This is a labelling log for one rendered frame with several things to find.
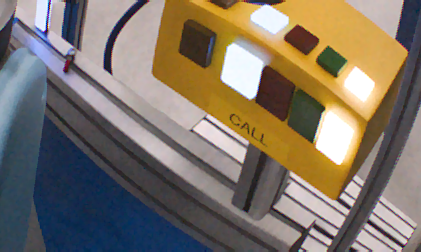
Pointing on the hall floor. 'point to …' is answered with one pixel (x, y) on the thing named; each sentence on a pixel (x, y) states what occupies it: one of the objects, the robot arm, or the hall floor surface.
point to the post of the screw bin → (74, 23)
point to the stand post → (372, 190)
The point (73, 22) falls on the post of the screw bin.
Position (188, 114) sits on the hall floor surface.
